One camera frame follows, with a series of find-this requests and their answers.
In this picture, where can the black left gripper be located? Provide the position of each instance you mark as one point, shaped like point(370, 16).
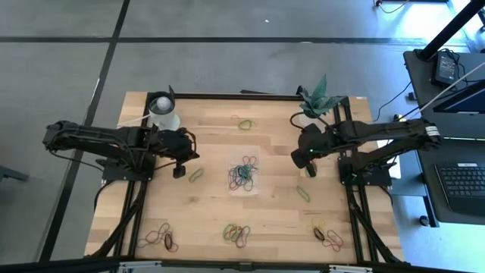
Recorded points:
point(166, 146)

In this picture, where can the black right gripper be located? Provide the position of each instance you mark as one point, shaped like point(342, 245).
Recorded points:
point(321, 140)

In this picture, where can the colourful bands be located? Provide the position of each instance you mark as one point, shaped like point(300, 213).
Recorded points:
point(233, 229)

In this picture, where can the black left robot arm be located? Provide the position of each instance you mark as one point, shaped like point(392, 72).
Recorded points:
point(94, 134)

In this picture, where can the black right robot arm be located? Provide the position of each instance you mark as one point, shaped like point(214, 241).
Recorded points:
point(379, 130)

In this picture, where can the clear plastic bin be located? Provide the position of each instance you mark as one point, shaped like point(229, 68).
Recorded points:
point(250, 191)

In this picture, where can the yellow rubber band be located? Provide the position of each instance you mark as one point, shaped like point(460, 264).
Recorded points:
point(316, 223)

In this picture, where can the dark red rubber band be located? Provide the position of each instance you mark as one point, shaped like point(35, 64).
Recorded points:
point(144, 242)

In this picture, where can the orange rubber band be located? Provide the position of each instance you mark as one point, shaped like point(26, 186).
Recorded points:
point(235, 236)

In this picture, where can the snake plant in white pot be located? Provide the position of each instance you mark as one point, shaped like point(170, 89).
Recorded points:
point(318, 100)

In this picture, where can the white paper sheet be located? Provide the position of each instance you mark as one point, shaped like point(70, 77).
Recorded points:
point(396, 172)

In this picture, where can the white power strip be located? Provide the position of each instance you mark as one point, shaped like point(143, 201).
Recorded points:
point(398, 118)

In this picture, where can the black side desk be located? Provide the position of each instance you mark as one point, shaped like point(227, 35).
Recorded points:
point(420, 98)

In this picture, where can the black desk caster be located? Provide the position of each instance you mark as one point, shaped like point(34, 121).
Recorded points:
point(424, 220)

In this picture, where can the black power adapter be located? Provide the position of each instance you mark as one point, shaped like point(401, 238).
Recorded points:
point(445, 68)

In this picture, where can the black keyboard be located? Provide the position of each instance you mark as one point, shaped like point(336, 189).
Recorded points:
point(462, 186)

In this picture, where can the dark monitor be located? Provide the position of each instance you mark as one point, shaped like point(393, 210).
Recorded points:
point(466, 98)

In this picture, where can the grey furniture foot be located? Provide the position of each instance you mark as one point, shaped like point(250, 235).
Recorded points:
point(11, 174)

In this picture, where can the black pole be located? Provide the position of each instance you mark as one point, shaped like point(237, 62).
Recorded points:
point(451, 28)

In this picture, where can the black metal table frame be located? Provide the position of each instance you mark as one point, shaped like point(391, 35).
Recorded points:
point(235, 96)

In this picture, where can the silver crossbar bracket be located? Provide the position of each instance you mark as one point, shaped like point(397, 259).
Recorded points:
point(140, 265)
point(348, 269)

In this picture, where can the black frame crossbar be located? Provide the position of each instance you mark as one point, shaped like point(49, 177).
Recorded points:
point(76, 265)

